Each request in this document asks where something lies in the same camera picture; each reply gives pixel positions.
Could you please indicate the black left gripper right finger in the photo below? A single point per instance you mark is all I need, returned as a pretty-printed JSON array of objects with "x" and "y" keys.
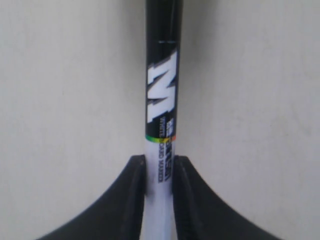
[{"x": 200, "y": 214}]

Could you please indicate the black white whiteboard marker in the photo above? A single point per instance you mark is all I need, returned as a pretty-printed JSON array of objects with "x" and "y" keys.
[{"x": 163, "y": 27}]

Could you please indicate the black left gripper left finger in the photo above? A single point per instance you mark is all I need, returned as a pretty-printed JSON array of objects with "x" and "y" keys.
[{"x": 116, "y": 215}]

